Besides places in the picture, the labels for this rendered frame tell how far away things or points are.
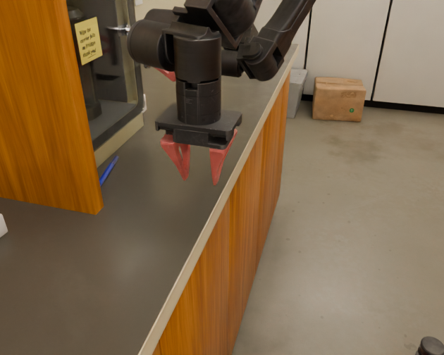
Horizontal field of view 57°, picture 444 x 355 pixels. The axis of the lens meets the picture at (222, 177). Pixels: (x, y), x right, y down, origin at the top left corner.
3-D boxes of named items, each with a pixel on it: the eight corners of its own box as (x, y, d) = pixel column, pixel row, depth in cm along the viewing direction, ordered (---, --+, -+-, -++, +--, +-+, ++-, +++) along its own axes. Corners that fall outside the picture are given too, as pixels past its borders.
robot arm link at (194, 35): (199, 33, 44) (231, 25, 48) (155, 24, 48) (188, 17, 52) (200, 94, 48) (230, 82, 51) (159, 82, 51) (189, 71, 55)
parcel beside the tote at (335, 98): (311, 119, 349) (315, 87, 334) (310, 105, 377) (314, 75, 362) (360, 122, 344) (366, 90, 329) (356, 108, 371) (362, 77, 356)
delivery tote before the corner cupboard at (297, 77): (230, 112, 363) (230, 76, 345) (242, 96, 397) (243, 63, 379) (297, 121, 346) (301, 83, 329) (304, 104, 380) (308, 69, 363)
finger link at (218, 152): (191, 166, 62) (189, 108, 57) (237, 173, 60) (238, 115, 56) (174, 190, 57) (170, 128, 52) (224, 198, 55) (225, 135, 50)
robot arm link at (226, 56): (240, 69, 87) (244, 82, 92) (247, 41, 89) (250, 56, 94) (209, 65, 89) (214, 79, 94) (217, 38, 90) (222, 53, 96)
